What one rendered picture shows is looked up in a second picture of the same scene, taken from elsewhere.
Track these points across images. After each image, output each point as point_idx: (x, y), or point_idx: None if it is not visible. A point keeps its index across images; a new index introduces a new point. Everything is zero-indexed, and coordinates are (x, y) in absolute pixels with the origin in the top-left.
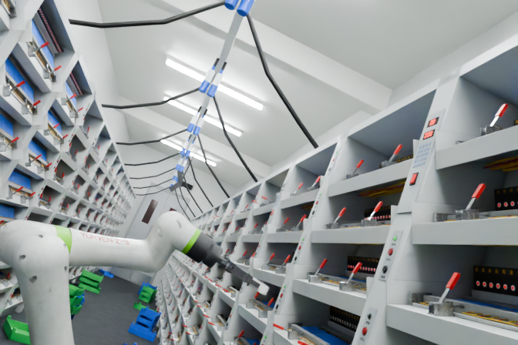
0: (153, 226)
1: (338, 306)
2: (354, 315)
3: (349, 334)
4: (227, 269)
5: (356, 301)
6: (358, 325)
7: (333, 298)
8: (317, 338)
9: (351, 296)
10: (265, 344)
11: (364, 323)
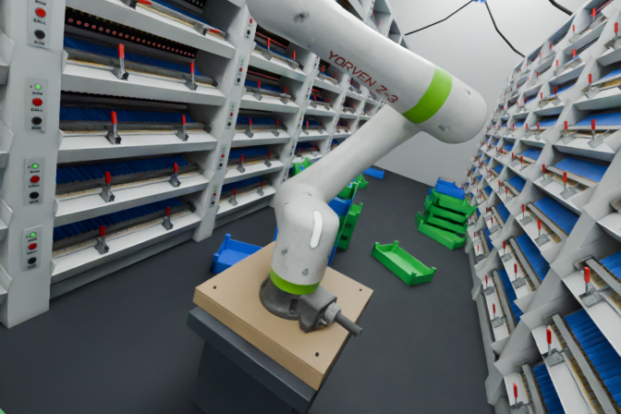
0: None
1: None
2: None
3: None
4: None
5: None
6: None
7: None
8: (156, 3)
9: None
10: (52, 9)
11: (249, 16)
